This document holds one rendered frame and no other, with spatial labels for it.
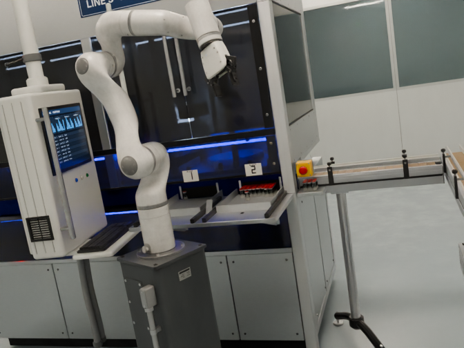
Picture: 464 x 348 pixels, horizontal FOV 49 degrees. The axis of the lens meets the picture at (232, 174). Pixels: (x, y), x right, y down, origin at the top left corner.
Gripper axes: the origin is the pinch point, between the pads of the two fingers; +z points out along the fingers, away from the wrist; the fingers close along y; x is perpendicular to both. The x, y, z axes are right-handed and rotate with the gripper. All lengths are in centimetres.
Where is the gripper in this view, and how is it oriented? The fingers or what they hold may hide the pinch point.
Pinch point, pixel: (226, 88)
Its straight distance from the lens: 173.0
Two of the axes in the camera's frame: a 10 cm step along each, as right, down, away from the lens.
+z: 3.3, 9.4, -1.1
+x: 7.3, -1.8, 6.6
